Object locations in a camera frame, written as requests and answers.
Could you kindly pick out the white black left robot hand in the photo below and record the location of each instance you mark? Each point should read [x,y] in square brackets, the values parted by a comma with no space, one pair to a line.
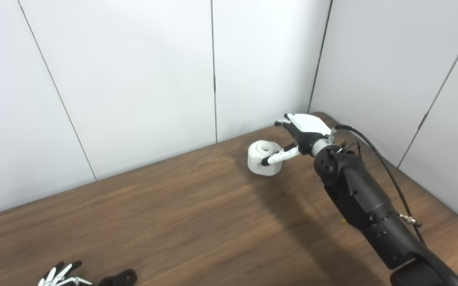
[60,276]

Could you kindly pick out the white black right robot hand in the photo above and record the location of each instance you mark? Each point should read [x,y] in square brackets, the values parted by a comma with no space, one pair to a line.
[310,127]

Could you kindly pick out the round white piece with holes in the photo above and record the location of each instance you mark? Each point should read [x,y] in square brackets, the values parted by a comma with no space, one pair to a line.
[259,157]

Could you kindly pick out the black flanged holder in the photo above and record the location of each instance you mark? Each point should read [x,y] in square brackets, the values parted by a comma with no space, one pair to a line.
[121,277]

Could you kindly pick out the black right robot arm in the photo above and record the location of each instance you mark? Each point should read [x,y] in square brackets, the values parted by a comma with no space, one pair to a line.
[364,198]

